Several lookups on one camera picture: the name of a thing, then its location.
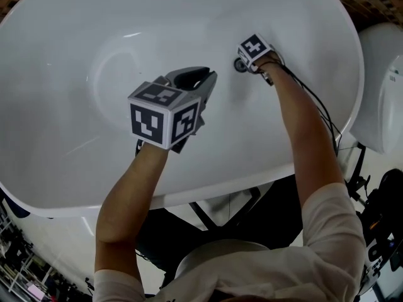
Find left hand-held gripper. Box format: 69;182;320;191
127;66;219;154

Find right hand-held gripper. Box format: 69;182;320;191
237;33;275;86

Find round dark drain stopper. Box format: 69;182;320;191
233;57;250;74

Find white bathtub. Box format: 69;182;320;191
0;0;366;291

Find person's left forearm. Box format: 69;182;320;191
94;139;171;278

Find person's right forearm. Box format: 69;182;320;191
255;52;346;209

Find white toilet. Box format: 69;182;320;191
348;22;403;155

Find black metal stand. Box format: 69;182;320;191
188;186;263;232

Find person's black trousers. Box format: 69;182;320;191
135;174;305;291

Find black equipment rig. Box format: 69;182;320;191
344;142;403;298

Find person's white shirt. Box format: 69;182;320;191
93;182;368;302

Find white metal shelf rack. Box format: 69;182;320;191
0;199;51;295

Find black cable bundle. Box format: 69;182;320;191
261;51;343;157

